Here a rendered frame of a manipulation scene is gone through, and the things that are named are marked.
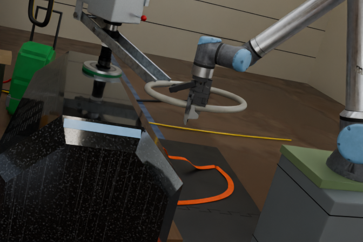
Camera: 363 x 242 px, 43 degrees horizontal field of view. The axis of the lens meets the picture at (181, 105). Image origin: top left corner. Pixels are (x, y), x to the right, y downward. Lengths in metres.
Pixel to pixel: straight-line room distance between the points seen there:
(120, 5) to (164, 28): 5.09
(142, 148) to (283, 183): 0.62
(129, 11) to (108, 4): 0.12
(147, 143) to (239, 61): 0.51
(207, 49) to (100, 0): 0.82
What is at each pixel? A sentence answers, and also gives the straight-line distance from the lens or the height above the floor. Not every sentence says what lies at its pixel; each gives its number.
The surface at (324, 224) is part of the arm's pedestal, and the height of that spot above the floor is 0.74.
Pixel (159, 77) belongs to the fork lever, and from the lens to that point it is 2.41.
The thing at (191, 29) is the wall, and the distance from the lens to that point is 7.65.
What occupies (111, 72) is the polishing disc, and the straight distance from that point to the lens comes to 2.55.
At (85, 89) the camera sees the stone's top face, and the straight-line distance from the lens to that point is 2.27.
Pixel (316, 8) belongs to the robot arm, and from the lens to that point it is 1.90.
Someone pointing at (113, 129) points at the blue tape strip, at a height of 0.81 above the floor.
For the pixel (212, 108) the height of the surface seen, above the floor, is 0.96.
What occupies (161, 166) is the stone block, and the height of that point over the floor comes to 0.67.
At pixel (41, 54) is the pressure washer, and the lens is 3.94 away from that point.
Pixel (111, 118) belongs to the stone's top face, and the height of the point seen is 0.83.
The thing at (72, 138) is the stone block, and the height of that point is 0.76.
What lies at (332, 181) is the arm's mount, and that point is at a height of 0.88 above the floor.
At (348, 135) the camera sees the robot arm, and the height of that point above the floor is 1.09.
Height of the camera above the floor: 1.51
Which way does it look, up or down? 17 degrees down
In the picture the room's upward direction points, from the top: 15 degrees clockwise
